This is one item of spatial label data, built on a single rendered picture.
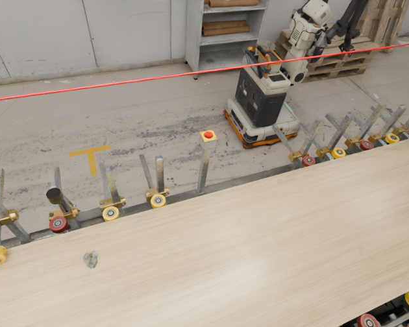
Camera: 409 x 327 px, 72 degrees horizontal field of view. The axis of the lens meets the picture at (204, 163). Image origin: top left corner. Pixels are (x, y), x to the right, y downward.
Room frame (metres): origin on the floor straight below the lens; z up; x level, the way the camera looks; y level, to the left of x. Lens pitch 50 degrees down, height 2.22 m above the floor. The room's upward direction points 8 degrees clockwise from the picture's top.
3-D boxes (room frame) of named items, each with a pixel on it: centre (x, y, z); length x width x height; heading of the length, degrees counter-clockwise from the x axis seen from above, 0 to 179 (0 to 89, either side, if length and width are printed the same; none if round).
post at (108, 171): (0.80, 0.45, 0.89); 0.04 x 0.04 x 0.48; 28
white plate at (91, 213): (0.72, 0.66, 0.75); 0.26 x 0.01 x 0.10; 118
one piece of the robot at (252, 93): (2.51, -0.48, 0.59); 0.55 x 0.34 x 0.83; 27
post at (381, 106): (1.61, -1.10, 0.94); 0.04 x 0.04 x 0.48; 28
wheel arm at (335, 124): (1.68, -1.02, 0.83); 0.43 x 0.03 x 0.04; 28
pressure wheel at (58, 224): (0.60, 0.67, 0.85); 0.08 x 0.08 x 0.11
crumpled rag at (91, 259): (0.45, 0.45, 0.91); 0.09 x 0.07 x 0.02; 21
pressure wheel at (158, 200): (0.81, 0.22, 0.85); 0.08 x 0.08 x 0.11
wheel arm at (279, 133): (1.45, -0.58, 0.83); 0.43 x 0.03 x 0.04; 28
